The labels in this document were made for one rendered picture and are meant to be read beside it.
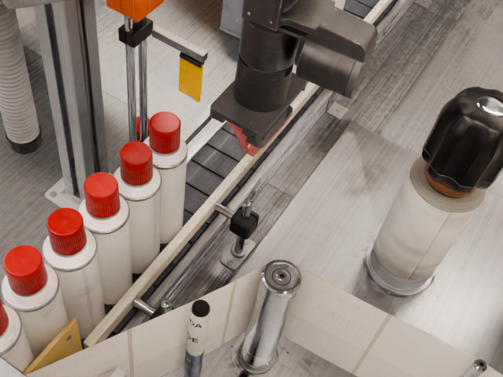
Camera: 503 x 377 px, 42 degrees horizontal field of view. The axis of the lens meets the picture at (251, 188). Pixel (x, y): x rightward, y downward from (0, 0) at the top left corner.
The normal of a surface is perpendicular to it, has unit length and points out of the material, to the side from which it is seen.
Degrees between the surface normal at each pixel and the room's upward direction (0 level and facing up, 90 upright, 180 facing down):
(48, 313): 90
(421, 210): 90
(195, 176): 0
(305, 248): 0
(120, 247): 90
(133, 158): 2
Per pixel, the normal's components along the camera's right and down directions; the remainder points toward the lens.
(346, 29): 0.20, -0.58
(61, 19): -0.52, 0.64
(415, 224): -0.69, 0.53
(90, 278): 0.73, 0.59
